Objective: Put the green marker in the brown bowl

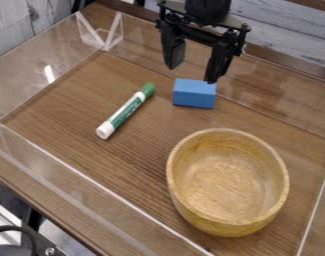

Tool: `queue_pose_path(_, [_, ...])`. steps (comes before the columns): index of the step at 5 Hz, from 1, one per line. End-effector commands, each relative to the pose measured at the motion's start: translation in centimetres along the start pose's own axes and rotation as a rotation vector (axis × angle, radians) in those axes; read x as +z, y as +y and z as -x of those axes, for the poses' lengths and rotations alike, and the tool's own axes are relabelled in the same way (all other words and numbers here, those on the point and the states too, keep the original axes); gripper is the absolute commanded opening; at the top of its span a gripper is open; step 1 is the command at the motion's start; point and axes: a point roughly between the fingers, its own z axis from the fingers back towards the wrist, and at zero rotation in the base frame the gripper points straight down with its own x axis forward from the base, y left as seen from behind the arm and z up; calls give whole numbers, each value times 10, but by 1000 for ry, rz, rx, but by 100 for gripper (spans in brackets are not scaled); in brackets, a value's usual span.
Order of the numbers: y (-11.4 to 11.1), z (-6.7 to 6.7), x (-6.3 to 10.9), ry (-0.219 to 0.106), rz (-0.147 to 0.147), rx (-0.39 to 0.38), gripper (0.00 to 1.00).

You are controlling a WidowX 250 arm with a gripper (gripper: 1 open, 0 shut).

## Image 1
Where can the green white marker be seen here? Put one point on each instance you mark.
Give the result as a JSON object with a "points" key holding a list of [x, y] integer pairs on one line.
{"points": [[116, 119]]}

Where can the brown wooden bowl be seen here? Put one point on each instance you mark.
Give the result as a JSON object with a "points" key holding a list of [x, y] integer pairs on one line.
{"points": [[227, 181]]}

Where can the clear acrylic tray wall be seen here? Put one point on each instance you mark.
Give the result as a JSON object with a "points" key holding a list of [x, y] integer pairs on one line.
{"points": [[100, 188]]}

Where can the black metal table frame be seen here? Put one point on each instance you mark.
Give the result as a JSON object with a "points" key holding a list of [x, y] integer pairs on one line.
{"points": [[28, 234]]}

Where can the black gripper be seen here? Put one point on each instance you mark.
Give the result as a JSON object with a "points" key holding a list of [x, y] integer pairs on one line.
{"points": [[202, 21]]}

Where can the blue block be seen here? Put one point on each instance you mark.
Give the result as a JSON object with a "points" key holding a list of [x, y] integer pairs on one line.
{"points": [[194, 93]]}

